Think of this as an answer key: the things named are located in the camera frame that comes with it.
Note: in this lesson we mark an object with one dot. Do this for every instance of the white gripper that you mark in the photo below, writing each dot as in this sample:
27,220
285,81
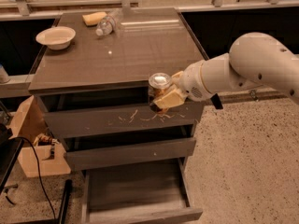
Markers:
191,81

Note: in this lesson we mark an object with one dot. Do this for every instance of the orange soda can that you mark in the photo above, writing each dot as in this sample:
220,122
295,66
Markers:
158,84

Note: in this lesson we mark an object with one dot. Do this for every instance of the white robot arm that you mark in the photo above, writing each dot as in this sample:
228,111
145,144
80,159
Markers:
254,59

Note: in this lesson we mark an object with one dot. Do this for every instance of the grey drawer cabinet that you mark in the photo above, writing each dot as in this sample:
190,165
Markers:
96,72

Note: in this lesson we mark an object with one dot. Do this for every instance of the grey open bottom drawer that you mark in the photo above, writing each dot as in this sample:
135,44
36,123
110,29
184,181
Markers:
154,192

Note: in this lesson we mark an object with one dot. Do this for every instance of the grey middle drawer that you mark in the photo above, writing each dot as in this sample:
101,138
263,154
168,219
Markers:
121,155

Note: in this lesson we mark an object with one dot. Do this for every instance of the grey top drawer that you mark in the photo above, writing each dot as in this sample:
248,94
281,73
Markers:
119,119

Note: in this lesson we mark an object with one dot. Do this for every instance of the clear plastic water bottle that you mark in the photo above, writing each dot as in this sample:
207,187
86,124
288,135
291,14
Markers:
109,23

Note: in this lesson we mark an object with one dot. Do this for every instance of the yellow sponge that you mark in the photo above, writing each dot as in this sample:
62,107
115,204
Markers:
93,18

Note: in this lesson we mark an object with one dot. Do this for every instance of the white bowl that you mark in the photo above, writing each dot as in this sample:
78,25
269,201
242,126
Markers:
56,38

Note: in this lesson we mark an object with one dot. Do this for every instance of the cardboard box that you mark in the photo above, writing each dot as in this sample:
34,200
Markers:
47,156

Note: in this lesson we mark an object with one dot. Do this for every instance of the black furniture at left edge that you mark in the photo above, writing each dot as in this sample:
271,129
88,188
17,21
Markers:
9,151

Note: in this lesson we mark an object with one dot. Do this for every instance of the black post on floor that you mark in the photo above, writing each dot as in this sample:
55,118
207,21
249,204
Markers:
65,200

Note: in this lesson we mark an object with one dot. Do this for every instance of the metal railing frame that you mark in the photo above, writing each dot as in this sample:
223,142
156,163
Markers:
214,22

